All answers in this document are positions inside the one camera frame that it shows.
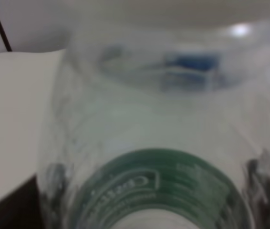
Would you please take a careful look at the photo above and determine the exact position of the clear bottle green label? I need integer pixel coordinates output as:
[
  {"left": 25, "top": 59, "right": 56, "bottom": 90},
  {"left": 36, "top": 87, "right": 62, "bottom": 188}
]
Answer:
[{"left": 37, "top": 21, "right": 270, "bottom": 229}]

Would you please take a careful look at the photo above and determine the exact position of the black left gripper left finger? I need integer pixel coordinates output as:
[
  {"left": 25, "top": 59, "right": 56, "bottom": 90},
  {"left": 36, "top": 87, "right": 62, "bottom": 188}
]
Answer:
[{"left": 0, "top": 176, "right": 44, "bottom": 229}]

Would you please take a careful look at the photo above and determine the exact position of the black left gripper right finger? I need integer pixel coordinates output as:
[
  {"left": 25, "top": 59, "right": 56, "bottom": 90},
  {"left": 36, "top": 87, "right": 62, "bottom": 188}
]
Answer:
[{"left": 247, "top": 152, "right": 270, "bottom": 229}]

